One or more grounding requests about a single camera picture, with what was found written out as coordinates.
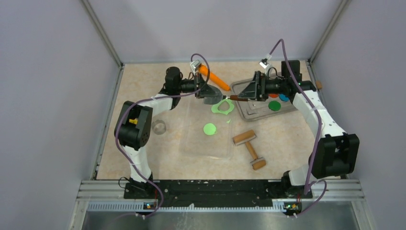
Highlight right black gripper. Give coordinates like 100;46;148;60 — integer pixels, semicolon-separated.
238;71;287;102

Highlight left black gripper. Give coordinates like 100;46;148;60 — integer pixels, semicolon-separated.
176;72;218;99

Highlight green dough lump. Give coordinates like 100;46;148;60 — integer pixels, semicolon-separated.
211;99;235;115

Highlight metal scraper wooden handle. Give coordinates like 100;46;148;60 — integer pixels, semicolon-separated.
203;90;249;105

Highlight clear plastic tray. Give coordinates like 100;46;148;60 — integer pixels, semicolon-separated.
180;97;236;160

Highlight clear round cutter ring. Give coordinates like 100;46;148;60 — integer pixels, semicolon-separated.
151;120;167;135

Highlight wooden double-ended roller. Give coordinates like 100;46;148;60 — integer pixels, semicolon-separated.
232;129;267;171

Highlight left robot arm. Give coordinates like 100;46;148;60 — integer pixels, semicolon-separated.
114;67;224;198

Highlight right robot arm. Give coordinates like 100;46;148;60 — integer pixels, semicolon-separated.
231;60;360;197

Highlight orange dough disc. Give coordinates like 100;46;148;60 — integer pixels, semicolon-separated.
269;93;279;98

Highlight green dough disc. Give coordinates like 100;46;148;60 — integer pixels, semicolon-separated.
268;101;282;112

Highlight blue dough disc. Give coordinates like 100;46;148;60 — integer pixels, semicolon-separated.
279;94;290;102

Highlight stainless steel tray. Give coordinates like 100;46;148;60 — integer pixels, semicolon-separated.
230;79;296;122

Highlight orange plastic rolling pin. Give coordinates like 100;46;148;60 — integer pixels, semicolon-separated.
199;65;231;91

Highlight round cut green wrapper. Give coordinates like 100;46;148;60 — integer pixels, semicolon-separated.
203;123;217;136

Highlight small wooden block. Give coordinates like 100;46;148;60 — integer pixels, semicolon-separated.
315;80;323;90

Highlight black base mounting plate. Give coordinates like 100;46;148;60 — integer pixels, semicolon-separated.
124;179;312;208

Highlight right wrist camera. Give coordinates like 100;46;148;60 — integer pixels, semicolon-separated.
259;54;273;71

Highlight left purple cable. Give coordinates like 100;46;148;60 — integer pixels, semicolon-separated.
114;53;211;219

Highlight purple cable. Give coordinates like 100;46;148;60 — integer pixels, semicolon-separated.
114;53;211;219
268;38;327;218

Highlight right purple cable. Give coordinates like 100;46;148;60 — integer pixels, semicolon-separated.
268;38;327;218

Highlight aluminium frame rail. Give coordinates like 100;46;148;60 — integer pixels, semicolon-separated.
69;178;376;230

